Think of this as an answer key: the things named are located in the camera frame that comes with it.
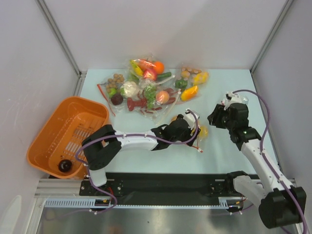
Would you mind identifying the yellow fake pepper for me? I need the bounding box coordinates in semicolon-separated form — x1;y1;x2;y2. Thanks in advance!
199;125;209;139

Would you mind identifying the zip bag with yellow fruit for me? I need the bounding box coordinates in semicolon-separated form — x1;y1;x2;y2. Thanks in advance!
167;111;208;153

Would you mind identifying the dark purple fake fruit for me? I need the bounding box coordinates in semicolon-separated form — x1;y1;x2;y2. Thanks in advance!
58;159;73;173

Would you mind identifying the zip bag with green pear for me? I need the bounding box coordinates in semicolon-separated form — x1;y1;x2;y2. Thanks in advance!
220;95;249;106

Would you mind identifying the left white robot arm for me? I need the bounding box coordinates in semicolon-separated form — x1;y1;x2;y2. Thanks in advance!
81;112;200;195

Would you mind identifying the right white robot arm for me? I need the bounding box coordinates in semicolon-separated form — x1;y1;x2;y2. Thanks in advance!
207;103;308;233

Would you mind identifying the zip bag with yellow peppers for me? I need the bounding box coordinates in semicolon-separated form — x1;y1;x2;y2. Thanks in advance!
174;63;210;102

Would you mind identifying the zip bag with lobster grapes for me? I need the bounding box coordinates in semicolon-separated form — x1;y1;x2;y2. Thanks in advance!
121;80;181;123

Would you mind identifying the zip bag with orange top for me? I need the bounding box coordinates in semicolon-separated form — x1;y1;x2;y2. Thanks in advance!
127;54;175;84

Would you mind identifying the zip bag with cauliflower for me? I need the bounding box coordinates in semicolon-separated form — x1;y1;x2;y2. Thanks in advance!
97;72;140;116

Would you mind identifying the orange plastic basket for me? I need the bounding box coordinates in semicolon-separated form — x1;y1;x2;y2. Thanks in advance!
26;97;110;179

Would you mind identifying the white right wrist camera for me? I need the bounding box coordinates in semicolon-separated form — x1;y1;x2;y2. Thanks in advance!
223;92;244;110

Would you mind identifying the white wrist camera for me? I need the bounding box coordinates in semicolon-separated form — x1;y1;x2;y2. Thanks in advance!
223;92;244;110
183;109;200;129

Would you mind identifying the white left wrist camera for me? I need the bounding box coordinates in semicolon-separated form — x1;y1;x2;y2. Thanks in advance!
183;109;200;129

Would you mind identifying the white cable duct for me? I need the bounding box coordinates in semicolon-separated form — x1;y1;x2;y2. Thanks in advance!
44;196;244;213

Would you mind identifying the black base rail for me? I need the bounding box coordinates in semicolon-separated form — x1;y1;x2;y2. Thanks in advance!
79;173;243;200

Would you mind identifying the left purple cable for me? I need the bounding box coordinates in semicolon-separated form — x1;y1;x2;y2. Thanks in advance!
76;111;201;213

